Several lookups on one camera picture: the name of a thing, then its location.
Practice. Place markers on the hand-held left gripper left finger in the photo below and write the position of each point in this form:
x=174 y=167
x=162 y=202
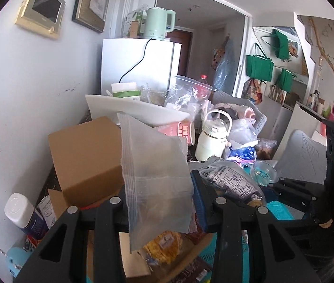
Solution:
x=108 y=221

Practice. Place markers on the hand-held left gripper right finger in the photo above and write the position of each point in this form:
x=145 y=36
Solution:
x=199 y=201

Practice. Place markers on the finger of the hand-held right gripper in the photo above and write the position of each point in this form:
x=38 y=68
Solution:
x=298 y=202
x=290 y=184

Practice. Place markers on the silver grey printed packet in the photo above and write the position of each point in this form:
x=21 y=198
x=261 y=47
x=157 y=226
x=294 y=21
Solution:
x=232 y=182

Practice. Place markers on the clear zip bag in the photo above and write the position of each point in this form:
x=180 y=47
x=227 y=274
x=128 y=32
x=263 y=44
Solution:
x=155 y=182

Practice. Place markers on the clear packet of yellow waffles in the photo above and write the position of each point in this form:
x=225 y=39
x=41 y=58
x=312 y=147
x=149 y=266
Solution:
x=161 y=247

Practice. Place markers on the brown cardboard box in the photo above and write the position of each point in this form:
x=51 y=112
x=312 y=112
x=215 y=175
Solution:
x=87 y=159

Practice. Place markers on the teal tablecloth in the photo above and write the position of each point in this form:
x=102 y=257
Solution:
x=279 y=210

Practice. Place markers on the grey leaf pattern chair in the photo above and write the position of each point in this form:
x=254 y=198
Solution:
x=299 y=156

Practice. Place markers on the clear drinking glass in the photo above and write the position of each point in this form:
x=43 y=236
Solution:
x=262 y=174

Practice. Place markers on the brown snack bag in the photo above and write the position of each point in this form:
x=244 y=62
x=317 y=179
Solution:
x=267 y=149

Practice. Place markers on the blue snack packet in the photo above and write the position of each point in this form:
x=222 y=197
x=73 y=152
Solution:
x=243 y=154

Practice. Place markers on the grey chair back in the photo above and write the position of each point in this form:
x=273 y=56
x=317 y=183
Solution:
x=261 y=121

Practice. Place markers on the dark brown snack packet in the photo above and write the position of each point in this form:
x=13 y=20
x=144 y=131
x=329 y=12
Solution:
x=189 y=271

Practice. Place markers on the crumpled clear plastic bag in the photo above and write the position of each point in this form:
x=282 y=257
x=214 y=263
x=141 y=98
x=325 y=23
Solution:
x=243 y=131

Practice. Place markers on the pink paper cup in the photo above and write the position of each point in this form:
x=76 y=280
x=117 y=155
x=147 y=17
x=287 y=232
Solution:
x=175 y=131

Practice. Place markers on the white capped blue bottle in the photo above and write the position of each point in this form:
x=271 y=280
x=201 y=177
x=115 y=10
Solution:
x=22 y=215

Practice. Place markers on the pink doll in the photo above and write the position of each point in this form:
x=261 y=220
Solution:
x=237 y=112

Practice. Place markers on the light blue plastic item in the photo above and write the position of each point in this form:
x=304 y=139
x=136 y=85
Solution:
x=18 y=261

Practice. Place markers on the patterned cloth bag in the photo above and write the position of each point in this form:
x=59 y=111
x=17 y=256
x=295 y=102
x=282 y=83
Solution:
x=252 y=91

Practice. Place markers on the bamboo stick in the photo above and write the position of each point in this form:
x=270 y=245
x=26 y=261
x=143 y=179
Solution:
x=329 y=56

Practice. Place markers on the large clear storage bag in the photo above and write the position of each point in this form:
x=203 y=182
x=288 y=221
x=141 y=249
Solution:
x=184 y=94

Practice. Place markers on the red label cola bottle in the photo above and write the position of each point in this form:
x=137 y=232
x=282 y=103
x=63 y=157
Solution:
x=203 y=90

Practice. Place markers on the large green tote bag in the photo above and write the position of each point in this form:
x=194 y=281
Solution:
x=260 y=66

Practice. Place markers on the white green box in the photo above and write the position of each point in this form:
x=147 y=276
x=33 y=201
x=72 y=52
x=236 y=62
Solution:
x=125 y=91

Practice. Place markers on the hanging clear plastic bag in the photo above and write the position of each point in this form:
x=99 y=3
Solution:
x=224 y=64

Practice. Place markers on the white fridge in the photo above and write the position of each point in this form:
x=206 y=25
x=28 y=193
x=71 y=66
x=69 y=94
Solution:
x=125 y=62

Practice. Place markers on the pale green electric kettle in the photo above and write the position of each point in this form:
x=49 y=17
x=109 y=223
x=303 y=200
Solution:
x=156 y=23

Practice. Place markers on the white wall shelf unit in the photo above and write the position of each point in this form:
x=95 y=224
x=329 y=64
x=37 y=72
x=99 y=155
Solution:
x=305 y=44

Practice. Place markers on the framed wall picture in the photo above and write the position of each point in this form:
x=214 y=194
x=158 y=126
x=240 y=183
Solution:
x=93 y=3

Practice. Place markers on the beige wall intercom panel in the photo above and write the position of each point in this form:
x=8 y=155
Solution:
x=41 y=6

